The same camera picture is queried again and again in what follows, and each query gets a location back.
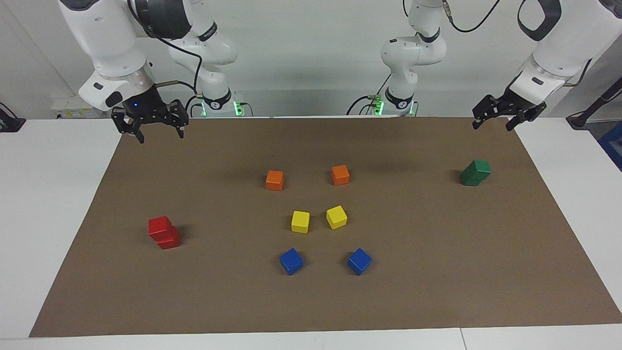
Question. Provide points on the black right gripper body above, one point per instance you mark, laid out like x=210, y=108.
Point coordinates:
x=148, y=111

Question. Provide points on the black clamp base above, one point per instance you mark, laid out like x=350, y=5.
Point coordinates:
x=9, y=124

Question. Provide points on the blue wooden cube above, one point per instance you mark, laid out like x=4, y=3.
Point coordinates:
x=291, y=261
x=359, y=261

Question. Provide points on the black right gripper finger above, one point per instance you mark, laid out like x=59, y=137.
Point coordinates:
x=179, y=131
x=137, y=133

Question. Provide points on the red wooden cube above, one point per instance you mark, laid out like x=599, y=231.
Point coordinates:
x=159, y=226
x=171, y=241

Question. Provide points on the white power strip box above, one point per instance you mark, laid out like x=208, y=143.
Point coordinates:
x=65, y=108

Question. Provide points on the black stand with pole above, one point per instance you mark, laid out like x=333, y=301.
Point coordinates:
x=578, y=119

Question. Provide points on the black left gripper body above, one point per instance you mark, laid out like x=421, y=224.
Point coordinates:
x=515, y=104

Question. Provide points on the brown table mat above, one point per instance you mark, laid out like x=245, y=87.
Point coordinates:
x=437, y=291

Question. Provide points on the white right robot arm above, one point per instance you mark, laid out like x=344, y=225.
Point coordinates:
x=102, y=39

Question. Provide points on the green lit base connector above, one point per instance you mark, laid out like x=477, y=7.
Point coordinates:
x=376, y=104
x=238, y=108

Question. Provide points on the green wooden cube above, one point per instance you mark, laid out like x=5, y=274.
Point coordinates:
x=469, y=180
x=481, y=167

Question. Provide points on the yellow wooden cube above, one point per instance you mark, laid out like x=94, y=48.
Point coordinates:
x=336, y=217
x=300, y=221

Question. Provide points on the blue crate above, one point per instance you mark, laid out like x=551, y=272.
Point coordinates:
x=613, y=143

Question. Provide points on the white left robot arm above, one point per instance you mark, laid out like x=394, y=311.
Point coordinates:
x=559, y=48

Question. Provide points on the orange wooden cube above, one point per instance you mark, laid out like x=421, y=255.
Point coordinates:
x=340, y=175
x=274, y=180

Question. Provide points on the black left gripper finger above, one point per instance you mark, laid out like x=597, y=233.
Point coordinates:
x=515, y=121
x=478, y=121

